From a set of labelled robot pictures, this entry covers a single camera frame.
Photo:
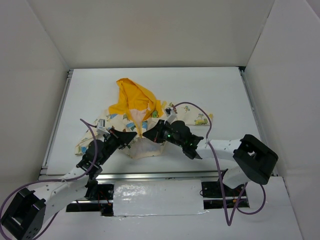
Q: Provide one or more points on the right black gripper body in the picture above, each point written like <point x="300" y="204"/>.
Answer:
<point x="159" y="131"/>

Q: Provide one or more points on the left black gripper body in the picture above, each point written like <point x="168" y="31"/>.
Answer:
<point x="116" y="139"/>

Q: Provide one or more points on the cream dinosaur print hooded jacket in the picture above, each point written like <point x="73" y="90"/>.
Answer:
<point x="138" y="110"/>

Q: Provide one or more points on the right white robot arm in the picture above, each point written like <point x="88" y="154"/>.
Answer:
<point x="255" y="161"/>

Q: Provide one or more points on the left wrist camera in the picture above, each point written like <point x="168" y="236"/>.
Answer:
<point x="101" y="127"/>

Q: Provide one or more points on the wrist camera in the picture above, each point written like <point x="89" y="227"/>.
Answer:
<point x="101" y="127"/>
<point x="171" y="114"/>

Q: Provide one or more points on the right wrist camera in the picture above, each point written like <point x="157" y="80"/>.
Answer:
<point x="171" y="114"/>

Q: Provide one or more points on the aluminium table frame rail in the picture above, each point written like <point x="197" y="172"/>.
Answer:
<point x="220" y="91"/>

